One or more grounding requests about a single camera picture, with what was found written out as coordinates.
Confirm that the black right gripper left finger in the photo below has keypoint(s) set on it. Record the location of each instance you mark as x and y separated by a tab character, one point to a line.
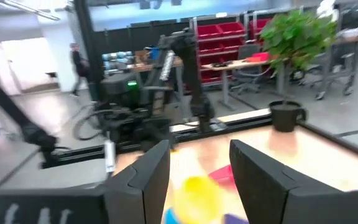
120	199

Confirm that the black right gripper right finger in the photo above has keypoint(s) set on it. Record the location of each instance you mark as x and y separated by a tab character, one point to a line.
275	199

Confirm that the purple measuring cup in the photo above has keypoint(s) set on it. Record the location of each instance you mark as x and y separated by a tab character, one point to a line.
235	220

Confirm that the turquoise measuring cup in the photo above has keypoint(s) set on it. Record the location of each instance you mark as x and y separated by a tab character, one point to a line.
170	217

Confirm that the red measuring cup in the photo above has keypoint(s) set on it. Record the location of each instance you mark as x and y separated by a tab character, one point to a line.
222	175

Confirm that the yellow measuring cup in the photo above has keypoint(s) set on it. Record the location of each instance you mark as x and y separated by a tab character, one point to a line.
197	199

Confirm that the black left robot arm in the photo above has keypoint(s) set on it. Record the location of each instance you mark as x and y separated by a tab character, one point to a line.
197	77

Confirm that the grey office chair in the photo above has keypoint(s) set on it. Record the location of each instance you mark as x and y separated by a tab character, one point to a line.
247	62

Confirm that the person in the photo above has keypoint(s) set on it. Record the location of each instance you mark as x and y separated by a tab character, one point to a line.
78	65

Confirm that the wooden desk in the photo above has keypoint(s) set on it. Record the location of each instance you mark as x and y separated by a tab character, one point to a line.
235	64

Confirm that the green plant in black pot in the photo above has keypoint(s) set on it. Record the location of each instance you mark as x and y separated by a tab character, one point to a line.
294	37

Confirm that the red storage bin rack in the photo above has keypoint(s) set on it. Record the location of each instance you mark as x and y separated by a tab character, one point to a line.
219	34

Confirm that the white humanoid robot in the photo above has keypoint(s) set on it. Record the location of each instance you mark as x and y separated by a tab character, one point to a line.
325	7

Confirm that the black aluminium table frame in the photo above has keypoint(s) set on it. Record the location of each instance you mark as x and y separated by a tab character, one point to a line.
73	154

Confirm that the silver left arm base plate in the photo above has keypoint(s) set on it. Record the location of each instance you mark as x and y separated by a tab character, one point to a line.
219	126

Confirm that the black vertical post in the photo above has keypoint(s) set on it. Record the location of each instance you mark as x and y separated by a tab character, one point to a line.
85	37

